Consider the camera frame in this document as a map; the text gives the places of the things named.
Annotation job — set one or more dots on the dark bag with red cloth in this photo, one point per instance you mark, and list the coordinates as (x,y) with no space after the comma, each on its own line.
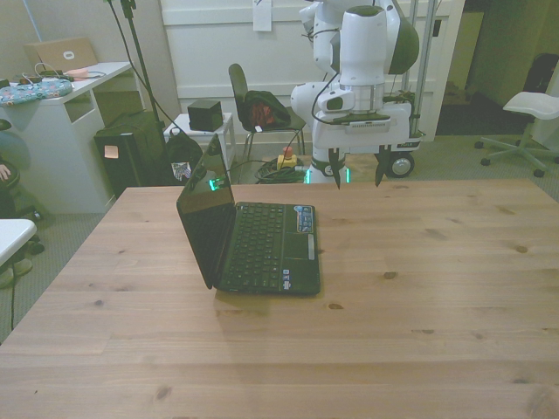
(266,111)

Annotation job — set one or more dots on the black cube box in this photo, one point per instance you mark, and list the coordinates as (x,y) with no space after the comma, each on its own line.
(204,114)

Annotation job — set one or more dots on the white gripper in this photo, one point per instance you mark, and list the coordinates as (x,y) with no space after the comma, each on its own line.
(393,126)

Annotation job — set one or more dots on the white rounded table edge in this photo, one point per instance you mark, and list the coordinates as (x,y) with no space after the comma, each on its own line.
(13,238)

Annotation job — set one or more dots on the white swivel office chair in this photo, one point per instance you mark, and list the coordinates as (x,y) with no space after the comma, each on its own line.
(528,118)

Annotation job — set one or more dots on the black laptop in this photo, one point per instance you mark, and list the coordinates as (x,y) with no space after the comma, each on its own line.
(262,249)

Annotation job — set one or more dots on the brown cardboard box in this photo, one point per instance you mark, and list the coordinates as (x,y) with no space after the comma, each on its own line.
(61,54)

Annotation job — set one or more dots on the floral patterned cushion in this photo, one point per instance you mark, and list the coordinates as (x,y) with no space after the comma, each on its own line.
(30,92)

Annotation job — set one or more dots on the white desk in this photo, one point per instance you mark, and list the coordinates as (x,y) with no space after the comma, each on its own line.
(52,144)

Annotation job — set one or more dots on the black backpack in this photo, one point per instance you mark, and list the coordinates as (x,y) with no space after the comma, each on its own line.
(183,150)

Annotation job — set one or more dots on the small white side table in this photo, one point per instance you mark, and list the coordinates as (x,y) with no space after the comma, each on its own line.
(220,131)

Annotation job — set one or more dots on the light grey shoe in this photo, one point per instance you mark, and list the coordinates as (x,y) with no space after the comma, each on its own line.
(11,270)

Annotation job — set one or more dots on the black plastic chair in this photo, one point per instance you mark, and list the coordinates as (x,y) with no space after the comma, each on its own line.
(238,87)

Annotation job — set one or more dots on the aluminium frame pole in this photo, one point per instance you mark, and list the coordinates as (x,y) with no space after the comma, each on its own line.
(424,65)

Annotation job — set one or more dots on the black camera tripod stand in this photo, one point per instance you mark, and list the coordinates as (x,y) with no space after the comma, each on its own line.
(142,70)

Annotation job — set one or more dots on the pink flat object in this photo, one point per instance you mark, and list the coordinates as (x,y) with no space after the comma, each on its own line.
(77,72)

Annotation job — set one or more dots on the orange sticky note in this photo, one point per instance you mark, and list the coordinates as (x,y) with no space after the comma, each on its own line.
(111,152)

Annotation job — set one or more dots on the black computer tower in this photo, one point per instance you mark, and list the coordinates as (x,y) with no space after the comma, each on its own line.
(131,153)

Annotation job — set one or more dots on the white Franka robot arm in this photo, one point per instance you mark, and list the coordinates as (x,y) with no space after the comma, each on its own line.
(362,48)

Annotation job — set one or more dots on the white paper sheet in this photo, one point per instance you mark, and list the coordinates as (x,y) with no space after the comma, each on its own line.
(262,15)

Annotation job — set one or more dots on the white wheeled cart base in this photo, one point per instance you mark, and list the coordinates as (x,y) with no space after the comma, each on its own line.
(402,165)

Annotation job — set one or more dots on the yellow emergency stop button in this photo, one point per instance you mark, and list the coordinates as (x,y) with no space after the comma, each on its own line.
(287,158)

